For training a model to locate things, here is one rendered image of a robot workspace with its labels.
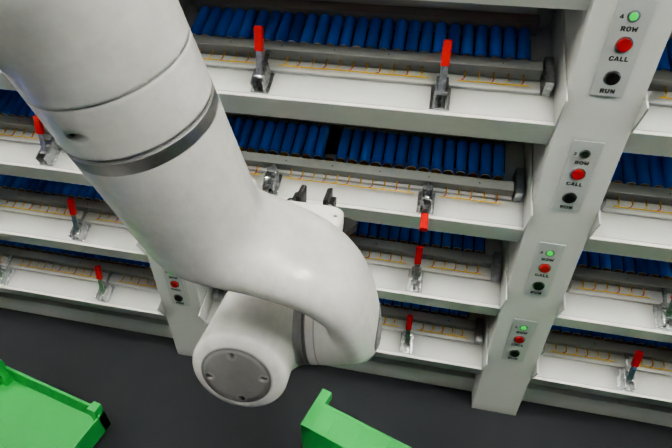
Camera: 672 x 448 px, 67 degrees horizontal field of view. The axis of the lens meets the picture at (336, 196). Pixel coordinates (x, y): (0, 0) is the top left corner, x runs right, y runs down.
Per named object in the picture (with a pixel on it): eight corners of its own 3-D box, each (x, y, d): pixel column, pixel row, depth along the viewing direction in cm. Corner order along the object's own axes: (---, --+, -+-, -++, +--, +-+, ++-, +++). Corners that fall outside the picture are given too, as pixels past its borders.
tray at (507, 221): (518, 242, 85) (533, 215, 77) (179, 198, 95) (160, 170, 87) (519, 144, 95) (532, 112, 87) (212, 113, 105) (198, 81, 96)
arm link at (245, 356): (320, 249, 51) (233, 249, 53) (287, 342, 40) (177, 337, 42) (329, 315, 55) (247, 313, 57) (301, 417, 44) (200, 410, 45)
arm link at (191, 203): (343, 44, 30) (387, 300, 52) (97, 62, 33) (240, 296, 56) (323, 156, 24) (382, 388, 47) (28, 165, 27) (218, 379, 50)
